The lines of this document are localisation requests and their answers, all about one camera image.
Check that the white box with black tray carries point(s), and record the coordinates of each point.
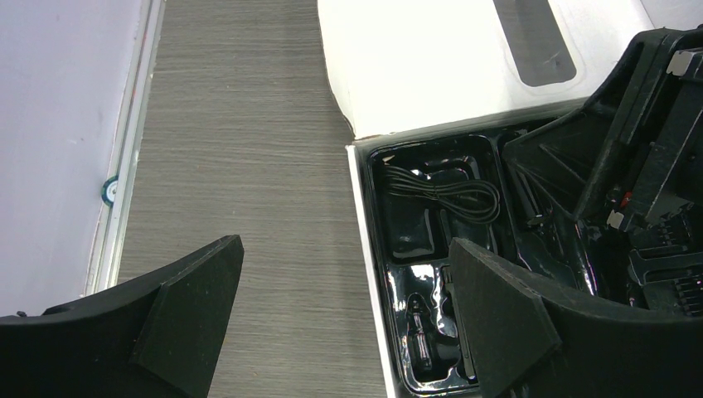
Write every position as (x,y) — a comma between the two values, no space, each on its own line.
(396,68)

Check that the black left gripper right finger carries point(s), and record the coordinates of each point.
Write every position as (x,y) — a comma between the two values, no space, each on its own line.
(530,336)

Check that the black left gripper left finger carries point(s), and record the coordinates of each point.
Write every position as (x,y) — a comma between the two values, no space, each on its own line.
(157,335)

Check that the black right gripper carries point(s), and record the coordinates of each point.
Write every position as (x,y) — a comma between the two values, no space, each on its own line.
(607,199)

